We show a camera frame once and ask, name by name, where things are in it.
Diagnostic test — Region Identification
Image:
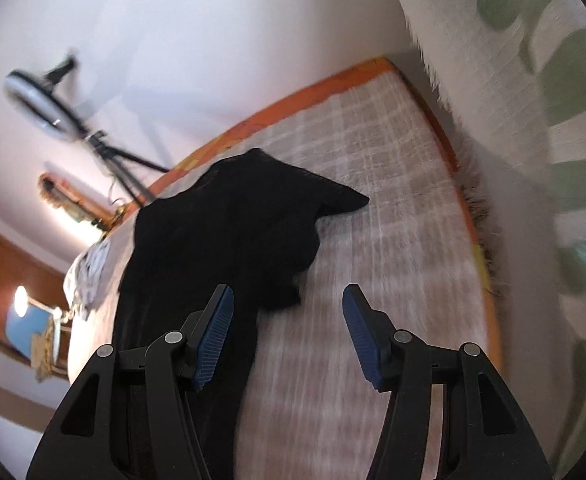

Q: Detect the orange mattress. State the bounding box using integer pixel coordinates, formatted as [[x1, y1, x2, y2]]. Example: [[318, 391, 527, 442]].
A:
[[108, 57, 504, 371]]

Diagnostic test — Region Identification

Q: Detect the black garment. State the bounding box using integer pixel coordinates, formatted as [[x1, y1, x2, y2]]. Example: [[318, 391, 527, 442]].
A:
[[112, 147, 371, 480]]

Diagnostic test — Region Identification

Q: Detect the blue chair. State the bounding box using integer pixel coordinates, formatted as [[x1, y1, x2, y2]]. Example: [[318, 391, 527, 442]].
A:
[[4, 305, 54, 357]]

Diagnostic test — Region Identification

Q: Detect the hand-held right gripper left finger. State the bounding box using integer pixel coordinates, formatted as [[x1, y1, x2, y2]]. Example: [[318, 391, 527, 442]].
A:
[[25, 284, 234, 480]]

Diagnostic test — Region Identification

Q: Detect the white clamp lamp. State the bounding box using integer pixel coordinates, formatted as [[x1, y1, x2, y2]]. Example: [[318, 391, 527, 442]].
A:
[[13, 285, 74, 326]]

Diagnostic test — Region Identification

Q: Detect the leopard print cushion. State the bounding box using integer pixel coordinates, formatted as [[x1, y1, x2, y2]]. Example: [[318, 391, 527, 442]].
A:
[[29, 324, 70, 382]]

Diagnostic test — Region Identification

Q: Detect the white green leaf pillow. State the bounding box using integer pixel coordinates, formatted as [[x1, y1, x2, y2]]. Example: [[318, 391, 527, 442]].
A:
[[373, 0, 586, 480]]

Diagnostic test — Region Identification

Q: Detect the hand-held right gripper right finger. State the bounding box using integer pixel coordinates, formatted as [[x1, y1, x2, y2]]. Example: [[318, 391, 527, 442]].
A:
[[342, 284, 554, 480]]

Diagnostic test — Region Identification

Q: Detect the white ring light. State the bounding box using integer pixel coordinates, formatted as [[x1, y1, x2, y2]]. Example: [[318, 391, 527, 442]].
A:
[[4, 50, 81, 141]]

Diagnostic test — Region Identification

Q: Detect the black mini tripod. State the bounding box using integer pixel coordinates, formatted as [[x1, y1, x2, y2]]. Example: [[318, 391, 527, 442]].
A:
[[87, 131, 170, 207]]

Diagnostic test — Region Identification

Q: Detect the white garment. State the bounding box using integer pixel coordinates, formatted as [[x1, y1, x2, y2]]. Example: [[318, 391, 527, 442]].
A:
[[63, 240, 124, 321]]

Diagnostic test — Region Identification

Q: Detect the beige checked blanket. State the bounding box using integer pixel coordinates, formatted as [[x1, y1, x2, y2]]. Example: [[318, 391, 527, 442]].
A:
[[68, 67, 494, 480]]

